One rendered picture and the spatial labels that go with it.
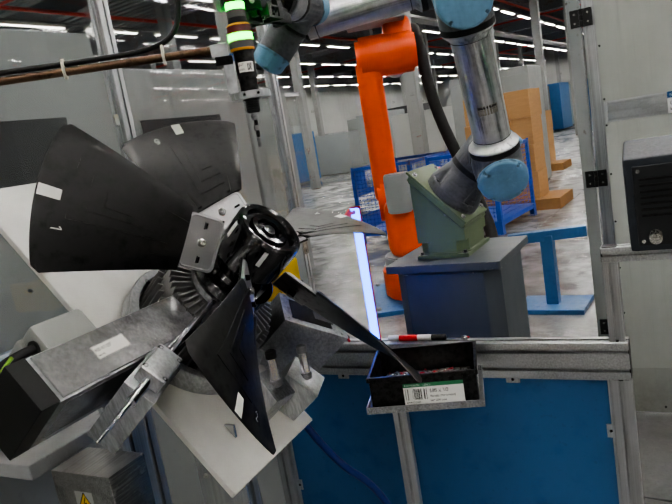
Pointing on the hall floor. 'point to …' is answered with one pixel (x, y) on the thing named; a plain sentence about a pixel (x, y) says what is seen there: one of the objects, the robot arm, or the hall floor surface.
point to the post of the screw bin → (407, 458)
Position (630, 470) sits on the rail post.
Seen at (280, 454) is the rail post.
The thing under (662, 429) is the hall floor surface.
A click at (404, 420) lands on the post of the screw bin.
